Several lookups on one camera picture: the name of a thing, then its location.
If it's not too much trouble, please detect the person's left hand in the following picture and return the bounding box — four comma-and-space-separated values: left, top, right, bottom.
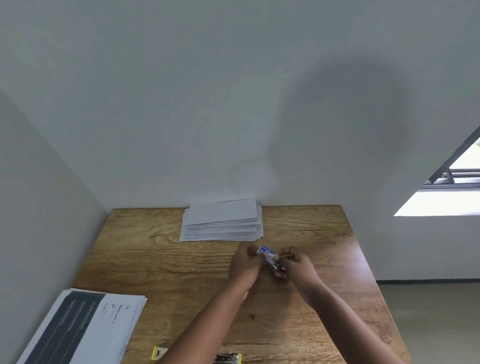
228, 242, 269, 290

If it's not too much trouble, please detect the person's right hand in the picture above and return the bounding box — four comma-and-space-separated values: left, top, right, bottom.
272, 247, 324, 295

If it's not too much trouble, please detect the small blue and white box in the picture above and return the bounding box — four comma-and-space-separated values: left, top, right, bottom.
256, 245, 283, 271

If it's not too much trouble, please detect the person's left forearm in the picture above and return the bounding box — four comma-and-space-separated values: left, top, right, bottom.
157, 281, 251, 364

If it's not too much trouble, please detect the person's right forearm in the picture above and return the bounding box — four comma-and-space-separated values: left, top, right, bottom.
302, 280, 407, 364

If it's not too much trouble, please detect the wooden table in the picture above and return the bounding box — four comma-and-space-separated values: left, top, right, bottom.
71, 204, 413, 364

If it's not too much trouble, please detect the stack of white envelopes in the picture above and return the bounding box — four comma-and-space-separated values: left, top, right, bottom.
179, 198, 264, 242

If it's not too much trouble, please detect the yellow and black stapler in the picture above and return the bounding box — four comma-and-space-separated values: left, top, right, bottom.
151, 347, 242, 364

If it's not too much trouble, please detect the stack of printed paper sheets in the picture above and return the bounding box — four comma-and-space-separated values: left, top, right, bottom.
16, 288, 148, 364

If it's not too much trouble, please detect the window with dark frame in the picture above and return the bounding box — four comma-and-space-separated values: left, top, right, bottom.
394, 125, 480, 217

